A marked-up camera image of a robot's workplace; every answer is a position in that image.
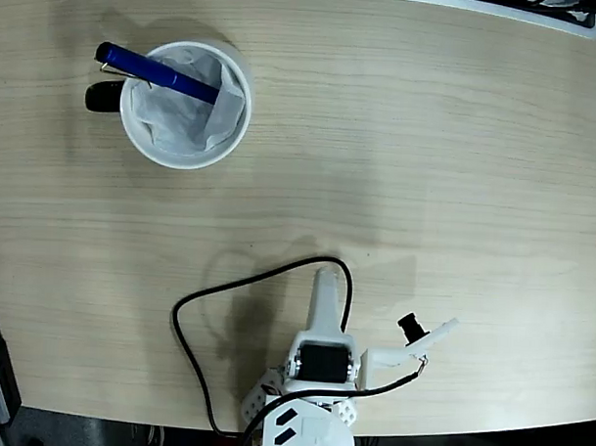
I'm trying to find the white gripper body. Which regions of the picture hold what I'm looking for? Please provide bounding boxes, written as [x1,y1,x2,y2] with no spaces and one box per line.
[281,343,364,398]

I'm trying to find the blue metal pen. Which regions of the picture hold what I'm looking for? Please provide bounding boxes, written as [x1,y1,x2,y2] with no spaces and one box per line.
[92,40,224,107]

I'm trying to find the white tissue paper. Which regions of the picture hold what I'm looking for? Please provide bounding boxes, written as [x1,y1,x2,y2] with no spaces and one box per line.
[128,46,250,159]

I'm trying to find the white framed keyboard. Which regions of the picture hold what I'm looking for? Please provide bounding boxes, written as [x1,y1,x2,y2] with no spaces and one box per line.
[357,0,596,42]

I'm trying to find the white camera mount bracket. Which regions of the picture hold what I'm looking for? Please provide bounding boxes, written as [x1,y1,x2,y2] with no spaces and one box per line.
[358,312,460,394]

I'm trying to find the black camera cable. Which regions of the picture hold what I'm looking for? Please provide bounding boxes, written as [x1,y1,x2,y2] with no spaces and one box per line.
[165,250,433,446]

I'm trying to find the white mug with black handle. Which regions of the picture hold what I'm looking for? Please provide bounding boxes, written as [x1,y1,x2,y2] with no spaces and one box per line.
[82,32,257,173]

